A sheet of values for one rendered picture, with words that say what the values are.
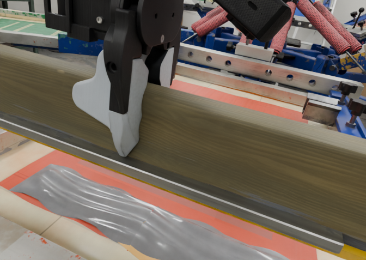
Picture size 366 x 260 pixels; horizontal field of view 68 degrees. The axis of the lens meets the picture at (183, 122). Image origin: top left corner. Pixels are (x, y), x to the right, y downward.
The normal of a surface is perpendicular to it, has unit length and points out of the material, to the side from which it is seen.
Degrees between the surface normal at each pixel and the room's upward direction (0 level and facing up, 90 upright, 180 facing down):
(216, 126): 90
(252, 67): 90
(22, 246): 0
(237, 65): 90
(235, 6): 89
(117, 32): 69
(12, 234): 0
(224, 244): 33
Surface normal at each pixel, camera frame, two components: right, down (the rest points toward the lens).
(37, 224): 0.14, -0.89
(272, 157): -0.37, 0.36
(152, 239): -0.20, -0.60
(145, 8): 0.92, 0.29
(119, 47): -0.33, 0.16
